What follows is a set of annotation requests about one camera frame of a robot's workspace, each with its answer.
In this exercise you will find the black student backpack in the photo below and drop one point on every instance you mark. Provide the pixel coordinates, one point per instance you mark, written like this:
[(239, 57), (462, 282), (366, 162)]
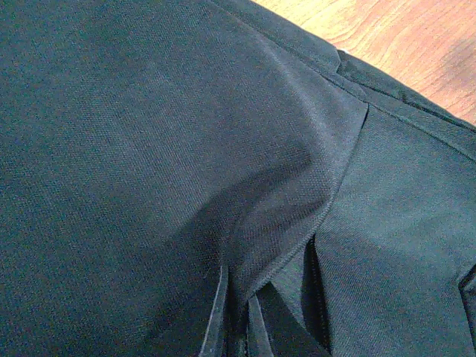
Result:
[(145, 144)]

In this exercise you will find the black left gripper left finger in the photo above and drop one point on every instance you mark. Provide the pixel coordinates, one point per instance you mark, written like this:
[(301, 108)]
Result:
[(215, 339)]

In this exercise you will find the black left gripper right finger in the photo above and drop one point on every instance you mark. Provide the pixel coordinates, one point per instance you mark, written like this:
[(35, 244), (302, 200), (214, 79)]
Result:
[(274, 331)]

